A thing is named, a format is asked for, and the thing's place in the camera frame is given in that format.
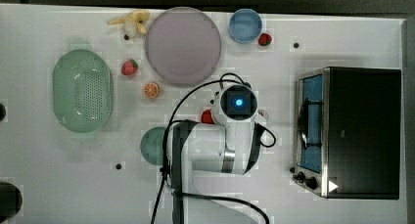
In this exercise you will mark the red ketchup bottle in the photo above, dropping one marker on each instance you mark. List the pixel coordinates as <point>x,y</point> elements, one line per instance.
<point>207,118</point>

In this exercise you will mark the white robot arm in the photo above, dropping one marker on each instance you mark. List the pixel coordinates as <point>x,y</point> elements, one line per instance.
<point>231,144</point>

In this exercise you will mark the black toaster oven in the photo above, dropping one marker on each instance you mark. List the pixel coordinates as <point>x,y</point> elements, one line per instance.
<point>361,134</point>

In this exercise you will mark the toy orange slice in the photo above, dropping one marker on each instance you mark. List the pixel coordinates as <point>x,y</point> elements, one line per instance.
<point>151,90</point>

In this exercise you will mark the large purple plate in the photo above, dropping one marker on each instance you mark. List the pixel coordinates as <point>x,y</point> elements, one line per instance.
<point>183,46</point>

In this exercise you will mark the green mug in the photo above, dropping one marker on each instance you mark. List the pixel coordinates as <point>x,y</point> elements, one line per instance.
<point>151,145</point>

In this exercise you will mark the toy strawberry near colander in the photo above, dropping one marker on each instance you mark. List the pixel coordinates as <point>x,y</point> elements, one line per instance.
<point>129,67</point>

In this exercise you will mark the toy strawberry near bowl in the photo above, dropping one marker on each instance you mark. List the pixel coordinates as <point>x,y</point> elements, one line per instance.
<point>265,39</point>

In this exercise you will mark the blue bowl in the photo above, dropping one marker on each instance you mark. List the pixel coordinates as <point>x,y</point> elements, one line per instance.
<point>245,25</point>

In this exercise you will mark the peeled toy banana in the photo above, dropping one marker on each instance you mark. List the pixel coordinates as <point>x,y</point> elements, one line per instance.
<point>133,23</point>

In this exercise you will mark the green perforated colander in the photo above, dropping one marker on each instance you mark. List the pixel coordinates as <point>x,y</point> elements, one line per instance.
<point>82,91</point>

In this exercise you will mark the black cylinder cup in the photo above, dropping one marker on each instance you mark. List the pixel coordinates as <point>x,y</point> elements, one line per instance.
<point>11,201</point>

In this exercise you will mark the black oven door handle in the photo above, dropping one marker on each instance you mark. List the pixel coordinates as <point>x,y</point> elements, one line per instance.
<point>310,124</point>

